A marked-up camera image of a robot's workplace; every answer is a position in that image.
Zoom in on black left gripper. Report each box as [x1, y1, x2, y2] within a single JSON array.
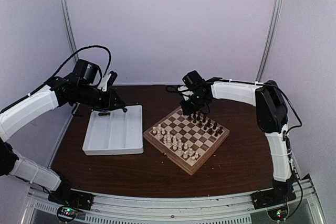
[[77, 83, 125, 112]]

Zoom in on white plastic sorting tray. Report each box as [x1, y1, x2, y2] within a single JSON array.
[[82, 105, 144, 156]]

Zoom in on wooden chess board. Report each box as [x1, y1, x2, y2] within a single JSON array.
[[143, 108, 230, 175]]

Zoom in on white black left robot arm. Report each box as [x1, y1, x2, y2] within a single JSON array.
[[1, 60, 125, 205]]

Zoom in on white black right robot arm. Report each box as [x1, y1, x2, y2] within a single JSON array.
[[177, 70, 293, 204]]

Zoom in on pile of dark chess pieces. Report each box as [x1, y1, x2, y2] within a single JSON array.
[[98, 112, 111, 116]]

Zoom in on white chess pieces group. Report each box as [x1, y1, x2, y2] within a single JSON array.
[[148, 123, 204, 167]]

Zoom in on left controller board with LEDs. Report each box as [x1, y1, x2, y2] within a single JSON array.
[[56, 206, 78, 222]]

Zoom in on controller board with leds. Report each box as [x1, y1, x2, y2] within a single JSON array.
[[267, 205, 289, 222], [56, 206, 78, 222]]

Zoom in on right controller board with LEDs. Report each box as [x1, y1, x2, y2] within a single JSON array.
[[267, 205, 289, 222]]

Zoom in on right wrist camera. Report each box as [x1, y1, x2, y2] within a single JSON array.
[[180, 89, 193, 101]]

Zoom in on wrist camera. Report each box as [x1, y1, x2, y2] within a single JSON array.
[[180, 89, 193, 101], [98, 71, 118, 92]]

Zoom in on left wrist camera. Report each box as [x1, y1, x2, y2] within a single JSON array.
[[98, 71, 118, 92]]

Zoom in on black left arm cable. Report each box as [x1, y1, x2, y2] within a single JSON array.
[[0, 45, 113, 112]]

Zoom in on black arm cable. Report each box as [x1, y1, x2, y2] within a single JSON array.
[[0, 45, 113, 112], [165, 81, 303, 217]]

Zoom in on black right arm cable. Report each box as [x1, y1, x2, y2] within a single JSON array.
[[165, 81, 303, 217]]

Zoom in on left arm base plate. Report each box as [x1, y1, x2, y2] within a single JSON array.
[[47, 190, 94, 210]]

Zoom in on aluminium front frame rail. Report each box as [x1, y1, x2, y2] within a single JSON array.
[[20, 174, 320, 224]]

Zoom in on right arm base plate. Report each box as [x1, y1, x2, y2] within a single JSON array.
[[251, 188, 297, 209]]

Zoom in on aluminium left corner post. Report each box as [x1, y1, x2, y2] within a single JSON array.
[[60, 0, 77, 53]]

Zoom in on aluminium corner post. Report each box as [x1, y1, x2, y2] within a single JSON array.
[[255, 0, 283, 82], [60, 0, 77, 53]]

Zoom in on aluminium right corner post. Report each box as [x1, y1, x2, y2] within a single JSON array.
[[255, 0, 283, 82]]

